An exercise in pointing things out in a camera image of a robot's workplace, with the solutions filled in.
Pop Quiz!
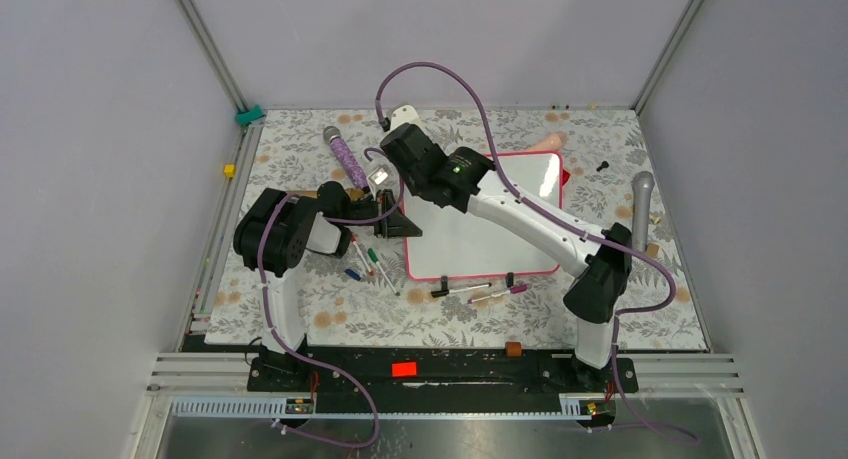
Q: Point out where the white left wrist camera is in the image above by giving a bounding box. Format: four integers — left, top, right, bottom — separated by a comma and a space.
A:
366, 166, 391, 191

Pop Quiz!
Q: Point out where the silver toy microphone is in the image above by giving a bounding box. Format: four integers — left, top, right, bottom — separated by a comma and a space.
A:
631, 171, 655, 252

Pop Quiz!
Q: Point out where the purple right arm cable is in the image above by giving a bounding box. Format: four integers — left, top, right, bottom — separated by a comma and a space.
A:
374, 61, 700, 447

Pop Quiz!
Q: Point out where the brown small block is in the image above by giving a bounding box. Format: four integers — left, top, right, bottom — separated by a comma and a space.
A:
504, 341, 523, 358

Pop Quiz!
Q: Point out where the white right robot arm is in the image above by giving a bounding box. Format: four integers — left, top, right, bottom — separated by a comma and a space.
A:
380, 123, 632, 391

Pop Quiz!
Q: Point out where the pink framed whiteboard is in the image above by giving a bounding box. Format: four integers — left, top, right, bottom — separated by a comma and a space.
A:
402, 151, 567, 281

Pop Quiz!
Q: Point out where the red tape label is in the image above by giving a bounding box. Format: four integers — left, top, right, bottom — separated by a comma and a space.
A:
390, 361, 418, 378

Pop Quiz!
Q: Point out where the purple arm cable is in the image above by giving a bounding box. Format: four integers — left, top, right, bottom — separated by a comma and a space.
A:
254, 146, 407, 451
374, 61, 700, 447

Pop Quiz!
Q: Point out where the purple glitter microphone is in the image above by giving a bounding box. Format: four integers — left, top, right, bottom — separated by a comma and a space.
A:
322, 126, 370, 194

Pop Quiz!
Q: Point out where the purple capped marker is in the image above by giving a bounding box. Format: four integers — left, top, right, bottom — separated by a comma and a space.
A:
467, 284, 529, 304

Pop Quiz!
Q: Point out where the green capped marker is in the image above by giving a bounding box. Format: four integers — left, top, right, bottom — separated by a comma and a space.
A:
367, 248, 400, 297

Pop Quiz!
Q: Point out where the floral patterned mat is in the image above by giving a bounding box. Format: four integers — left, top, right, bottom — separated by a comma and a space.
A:
243, 110, 708, 351

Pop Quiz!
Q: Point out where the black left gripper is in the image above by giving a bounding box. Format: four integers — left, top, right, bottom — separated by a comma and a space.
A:
340, 189, 423, 239

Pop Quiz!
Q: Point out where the green corner clamp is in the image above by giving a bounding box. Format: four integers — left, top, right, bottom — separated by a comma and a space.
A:
235, 105, 265, 127

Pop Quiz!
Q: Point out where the blue marker cap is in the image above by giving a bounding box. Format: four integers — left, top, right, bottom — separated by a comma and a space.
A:
344, 269, 362, 282

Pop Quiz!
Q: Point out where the red capped marker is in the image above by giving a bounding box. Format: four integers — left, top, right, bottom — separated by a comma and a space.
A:
351, 238, 374, 276

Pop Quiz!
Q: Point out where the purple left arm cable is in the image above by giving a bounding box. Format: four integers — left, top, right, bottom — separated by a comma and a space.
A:
254, 146, 407, 451

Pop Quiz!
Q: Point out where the black capped marker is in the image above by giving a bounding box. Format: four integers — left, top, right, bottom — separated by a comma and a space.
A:
430, 282, 492, 298

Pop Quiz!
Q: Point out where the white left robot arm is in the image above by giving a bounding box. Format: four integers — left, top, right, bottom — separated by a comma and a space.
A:
233, 181, 423, 390

